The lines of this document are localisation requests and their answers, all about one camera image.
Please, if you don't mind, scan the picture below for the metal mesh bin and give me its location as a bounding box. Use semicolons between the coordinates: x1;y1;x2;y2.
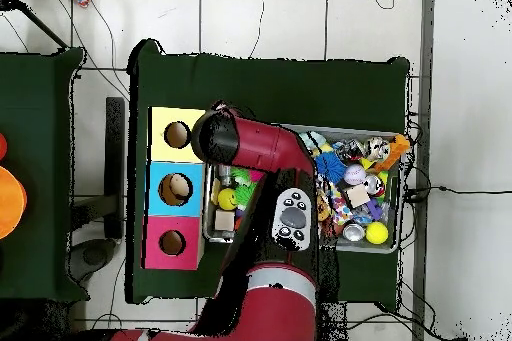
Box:
202;122;402;255

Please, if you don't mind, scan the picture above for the yellow tennis ball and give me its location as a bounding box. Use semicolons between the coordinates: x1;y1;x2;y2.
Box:
365;221;390;245

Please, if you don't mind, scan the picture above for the yellow smiley ball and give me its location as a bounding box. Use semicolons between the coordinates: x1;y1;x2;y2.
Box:
217;187;239;212

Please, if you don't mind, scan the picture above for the black cable with plug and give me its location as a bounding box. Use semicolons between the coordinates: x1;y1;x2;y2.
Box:
402;184;512;203

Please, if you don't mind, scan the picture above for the large orange round object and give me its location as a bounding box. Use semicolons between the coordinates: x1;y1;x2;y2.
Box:
0;164;28;241

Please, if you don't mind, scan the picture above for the dark green table cloth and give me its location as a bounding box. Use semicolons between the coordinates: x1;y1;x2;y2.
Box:
124;38;411;314
0;47;91;303

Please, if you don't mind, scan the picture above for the grey floor cable cover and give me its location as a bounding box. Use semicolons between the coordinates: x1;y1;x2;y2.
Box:
411;0;436;341

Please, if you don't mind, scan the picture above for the green spiky ball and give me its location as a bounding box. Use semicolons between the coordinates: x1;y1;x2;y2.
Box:
233;180;258;211

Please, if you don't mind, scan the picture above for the large blue spiky ball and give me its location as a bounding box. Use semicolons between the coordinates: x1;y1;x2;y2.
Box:
314;152;348;185

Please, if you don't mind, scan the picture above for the wooden three-hole box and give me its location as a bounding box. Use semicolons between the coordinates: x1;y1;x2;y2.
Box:
141;106;212;271

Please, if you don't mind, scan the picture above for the black panel stand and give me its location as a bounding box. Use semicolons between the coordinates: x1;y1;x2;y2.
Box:
69;96;126;240

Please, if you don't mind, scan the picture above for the white baseball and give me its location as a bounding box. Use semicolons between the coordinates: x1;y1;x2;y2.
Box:
343;163;368;186

